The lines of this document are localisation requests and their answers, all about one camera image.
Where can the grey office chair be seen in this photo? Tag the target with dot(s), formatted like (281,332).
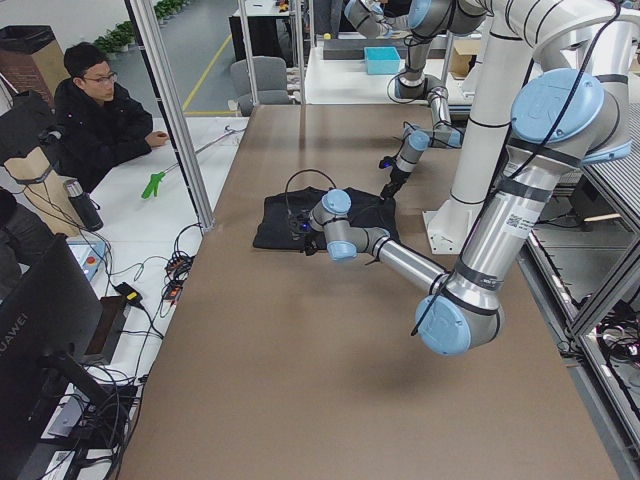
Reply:
(271,82)

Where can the black thermos bottle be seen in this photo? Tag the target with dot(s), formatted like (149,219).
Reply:
(83,205)

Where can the red usb hub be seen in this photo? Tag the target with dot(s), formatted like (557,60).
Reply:
(177,271)

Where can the blue plastic bin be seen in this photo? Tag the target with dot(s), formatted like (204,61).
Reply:
(384,60)

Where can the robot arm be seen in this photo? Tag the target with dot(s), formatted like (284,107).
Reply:
(425,21)
(560,120)

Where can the cardboard box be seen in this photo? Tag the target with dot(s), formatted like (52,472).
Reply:
(463,57)

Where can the seated man in black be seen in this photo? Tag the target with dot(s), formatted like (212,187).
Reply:
(102,126)

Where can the aluminium frame post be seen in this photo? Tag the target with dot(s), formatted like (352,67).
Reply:
(148,37)

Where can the black computer monitor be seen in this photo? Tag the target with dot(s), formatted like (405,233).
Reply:
(47,323)

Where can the black power adapter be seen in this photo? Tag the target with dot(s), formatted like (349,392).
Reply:
(132,295)

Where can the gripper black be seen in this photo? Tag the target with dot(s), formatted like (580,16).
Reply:
(308,244)
(394,178)

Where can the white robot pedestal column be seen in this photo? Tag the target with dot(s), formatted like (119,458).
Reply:
(502,71)

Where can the teach pendant with red button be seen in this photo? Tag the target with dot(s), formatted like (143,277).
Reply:
(91,256)

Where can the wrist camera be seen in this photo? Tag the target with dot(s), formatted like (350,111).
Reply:
(298,224)
(386,162)

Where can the black printed t-shirt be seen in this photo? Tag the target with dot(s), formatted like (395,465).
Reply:
(367,210)

